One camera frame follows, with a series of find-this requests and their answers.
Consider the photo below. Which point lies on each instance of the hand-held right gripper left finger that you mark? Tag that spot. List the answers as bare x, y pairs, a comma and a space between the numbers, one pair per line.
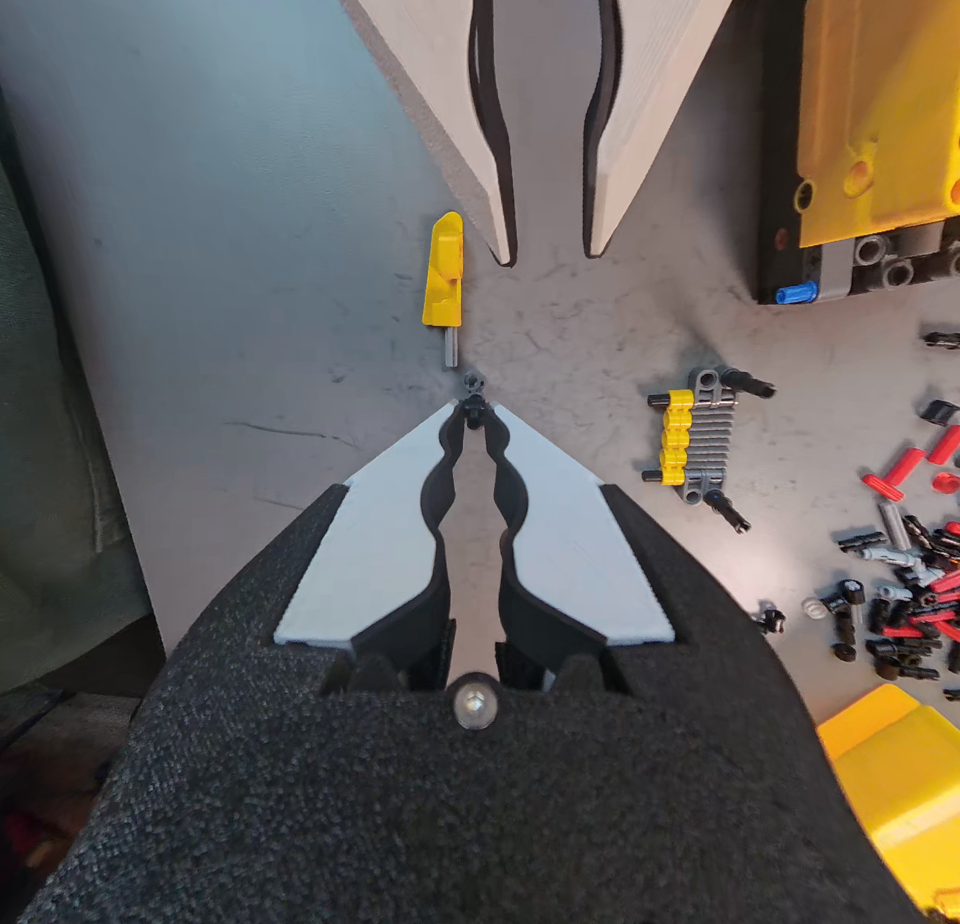
360, 564

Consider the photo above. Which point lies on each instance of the yellow lego bracket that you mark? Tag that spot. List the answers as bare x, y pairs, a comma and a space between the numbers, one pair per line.
442, 279

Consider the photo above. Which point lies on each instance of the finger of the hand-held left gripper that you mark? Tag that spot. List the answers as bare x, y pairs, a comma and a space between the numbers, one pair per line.
420, 62
660, 62

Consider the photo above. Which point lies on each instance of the pile of small lego pins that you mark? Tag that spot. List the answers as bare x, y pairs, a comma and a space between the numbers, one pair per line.
907, 594

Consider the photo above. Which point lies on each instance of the yellow black lego model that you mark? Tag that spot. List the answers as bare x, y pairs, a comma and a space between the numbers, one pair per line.
877, 114

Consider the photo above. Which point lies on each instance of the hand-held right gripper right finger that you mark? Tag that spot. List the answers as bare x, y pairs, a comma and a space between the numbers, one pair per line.
585, 564

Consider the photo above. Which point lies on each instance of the grey yellow lego subassembly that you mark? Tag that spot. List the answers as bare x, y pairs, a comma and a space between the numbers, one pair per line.
697, 433

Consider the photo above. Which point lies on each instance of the black lego pin connector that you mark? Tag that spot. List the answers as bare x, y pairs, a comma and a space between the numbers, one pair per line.
476, 409

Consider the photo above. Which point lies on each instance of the light grey lego pin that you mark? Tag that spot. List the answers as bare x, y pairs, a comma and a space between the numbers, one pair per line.
451, 348

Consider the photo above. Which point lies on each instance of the yellow plastic bin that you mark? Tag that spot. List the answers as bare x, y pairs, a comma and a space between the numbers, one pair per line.
900, 789

